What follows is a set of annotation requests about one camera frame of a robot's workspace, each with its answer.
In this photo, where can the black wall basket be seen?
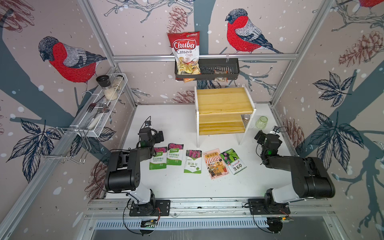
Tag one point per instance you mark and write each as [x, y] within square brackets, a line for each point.
[214, 68]

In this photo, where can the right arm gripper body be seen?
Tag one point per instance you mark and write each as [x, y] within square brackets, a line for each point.
[261, 140]

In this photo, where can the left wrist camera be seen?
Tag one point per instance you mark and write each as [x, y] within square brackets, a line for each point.
[145, 133]

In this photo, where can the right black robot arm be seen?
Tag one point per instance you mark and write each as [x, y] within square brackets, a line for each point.
[310, 179]

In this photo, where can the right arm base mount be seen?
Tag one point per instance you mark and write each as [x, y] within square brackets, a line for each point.
[267, 206]

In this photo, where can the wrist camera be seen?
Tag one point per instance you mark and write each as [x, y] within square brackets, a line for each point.
[145, 133]
[275, 130]

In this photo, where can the red Chuba cassava chips bag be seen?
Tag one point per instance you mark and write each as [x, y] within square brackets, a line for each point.
[186, 49]

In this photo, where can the green glass cup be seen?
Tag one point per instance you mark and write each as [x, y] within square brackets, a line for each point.
[262, 122]

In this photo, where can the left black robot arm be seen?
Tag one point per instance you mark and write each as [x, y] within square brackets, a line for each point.
[123, 174]

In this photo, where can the white mimosa seed bag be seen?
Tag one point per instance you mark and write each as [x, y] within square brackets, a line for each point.
[193, 164]

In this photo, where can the green seed bag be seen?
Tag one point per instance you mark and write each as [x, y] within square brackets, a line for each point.
[175, 154]
[159, 161]

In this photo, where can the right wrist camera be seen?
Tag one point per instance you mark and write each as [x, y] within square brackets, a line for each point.
[275, 130]

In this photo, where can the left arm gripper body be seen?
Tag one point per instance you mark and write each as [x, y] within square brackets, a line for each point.
[155, 139]

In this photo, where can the white wire wall rack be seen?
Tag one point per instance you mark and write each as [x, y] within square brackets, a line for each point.
[99, 110]

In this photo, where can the black lid grinder bottle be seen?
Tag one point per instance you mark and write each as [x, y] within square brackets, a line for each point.
[110, 92]

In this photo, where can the fork in wire rack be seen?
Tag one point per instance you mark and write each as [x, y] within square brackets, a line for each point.
[93, 105]

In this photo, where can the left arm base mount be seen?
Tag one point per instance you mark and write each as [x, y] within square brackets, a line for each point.
[154, 208]

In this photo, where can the white seed packet shelf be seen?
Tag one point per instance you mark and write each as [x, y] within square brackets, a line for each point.
[233, 161]

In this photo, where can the wooden two-tier shelf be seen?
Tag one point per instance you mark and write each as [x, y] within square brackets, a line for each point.
[223, 111]

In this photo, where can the picture seed packet shelf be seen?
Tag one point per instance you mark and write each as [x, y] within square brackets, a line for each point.
[216, 166]

